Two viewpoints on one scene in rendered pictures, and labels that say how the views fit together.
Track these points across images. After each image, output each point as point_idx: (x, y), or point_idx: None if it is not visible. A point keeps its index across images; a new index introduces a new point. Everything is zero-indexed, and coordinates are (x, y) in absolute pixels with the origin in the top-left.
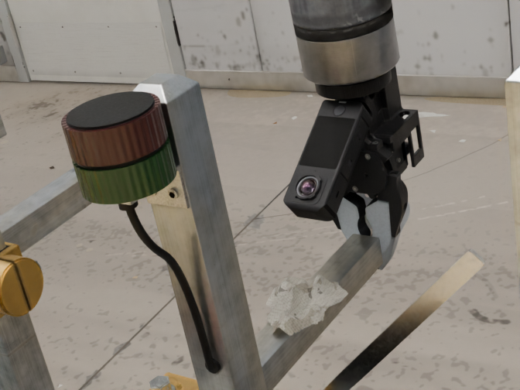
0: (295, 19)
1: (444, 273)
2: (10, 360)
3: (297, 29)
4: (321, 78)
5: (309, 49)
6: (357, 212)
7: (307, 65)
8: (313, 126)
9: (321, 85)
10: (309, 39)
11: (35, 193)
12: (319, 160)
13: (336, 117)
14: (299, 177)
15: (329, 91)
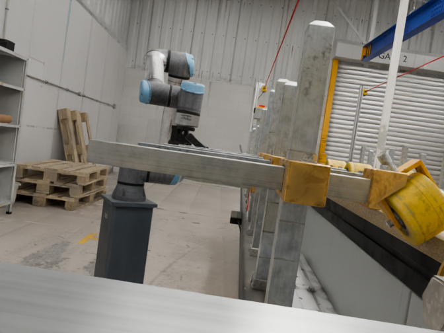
0: (197, 111)
1: (241, 148)
2: None
3: (197, 113)
4: (197, 125)
5: (198, 118)
6: None
7: (196, 122)
8: (195, 138)
9: (193, 128)
10: (199, 115)
11: (228, 151)
12: (203, 144)
13: (194, 136)
14: (207, 147)
15: (194, 129)
